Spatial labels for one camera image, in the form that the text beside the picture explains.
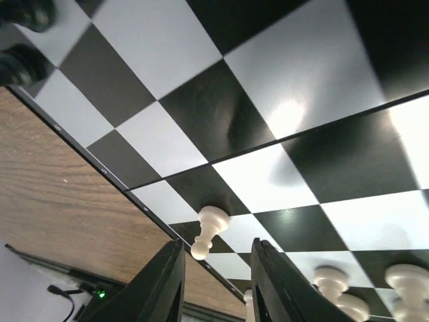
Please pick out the white chess pawn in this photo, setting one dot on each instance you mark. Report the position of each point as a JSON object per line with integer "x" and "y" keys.
{"x": 213, "y": 221}
{"x": 332, "y": 283}
{"x": 411, "y": 285}

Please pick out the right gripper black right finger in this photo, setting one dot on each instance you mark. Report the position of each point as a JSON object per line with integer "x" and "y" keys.
{"x": 282, "y": 293}

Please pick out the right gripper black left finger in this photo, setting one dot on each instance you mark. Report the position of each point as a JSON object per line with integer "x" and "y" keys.
{"x": 155, "y": 294}

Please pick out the black white chess board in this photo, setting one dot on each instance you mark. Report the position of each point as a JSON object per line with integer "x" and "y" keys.
{"x": 305, "y": 121}

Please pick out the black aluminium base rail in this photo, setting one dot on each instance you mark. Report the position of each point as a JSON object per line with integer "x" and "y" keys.
{"x": 191, "y": 312}

